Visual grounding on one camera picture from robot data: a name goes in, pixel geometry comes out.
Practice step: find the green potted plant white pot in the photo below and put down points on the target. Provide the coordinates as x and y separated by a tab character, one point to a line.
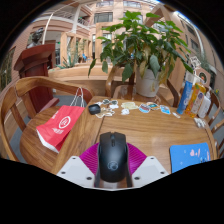
140	43

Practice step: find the black computer mouse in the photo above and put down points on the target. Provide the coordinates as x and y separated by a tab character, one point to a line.
113	156

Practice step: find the sunglasses shaped sticker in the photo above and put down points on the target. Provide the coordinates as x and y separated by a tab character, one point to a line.
110	101

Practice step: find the blue cartoon print mouse pad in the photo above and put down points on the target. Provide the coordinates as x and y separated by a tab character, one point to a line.
190	157

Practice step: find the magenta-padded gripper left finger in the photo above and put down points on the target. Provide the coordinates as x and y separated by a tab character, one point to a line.
78	168

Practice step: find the pale printed sticker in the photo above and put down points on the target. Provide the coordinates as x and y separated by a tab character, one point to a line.
129	105

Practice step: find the agave plant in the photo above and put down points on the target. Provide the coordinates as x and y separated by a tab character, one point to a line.
70	61

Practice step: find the blue printed sticker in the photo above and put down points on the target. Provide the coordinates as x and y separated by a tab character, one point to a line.
165	110

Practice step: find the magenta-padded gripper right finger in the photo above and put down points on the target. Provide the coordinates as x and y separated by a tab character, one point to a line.
146	168

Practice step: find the long wooden planter box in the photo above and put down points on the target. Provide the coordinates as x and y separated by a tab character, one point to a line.
76	73

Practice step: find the red paper bag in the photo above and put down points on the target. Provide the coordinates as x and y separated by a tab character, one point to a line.
58	128

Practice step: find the dark red wooden lectern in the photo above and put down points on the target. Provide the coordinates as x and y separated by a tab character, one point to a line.
36	66

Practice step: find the yellow liquid bottle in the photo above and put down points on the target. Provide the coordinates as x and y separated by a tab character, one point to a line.
195	101

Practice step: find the small white sticker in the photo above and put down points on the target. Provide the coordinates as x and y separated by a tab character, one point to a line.
176	115
125	111

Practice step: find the dark bust statue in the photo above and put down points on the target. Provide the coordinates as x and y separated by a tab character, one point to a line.
36	37

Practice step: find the wooden armchair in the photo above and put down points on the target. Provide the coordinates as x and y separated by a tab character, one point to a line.
110	83
216	103
33	153

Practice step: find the white sculpture on pedestal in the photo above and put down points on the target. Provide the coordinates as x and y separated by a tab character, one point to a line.
195	62

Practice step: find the colourful printed sticker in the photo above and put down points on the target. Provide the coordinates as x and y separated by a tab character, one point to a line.
154	106
144	108

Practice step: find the white printed sticker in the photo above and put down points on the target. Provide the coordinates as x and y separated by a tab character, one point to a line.
105	113

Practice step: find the blue tube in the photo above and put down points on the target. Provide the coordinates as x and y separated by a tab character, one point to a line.
184	98

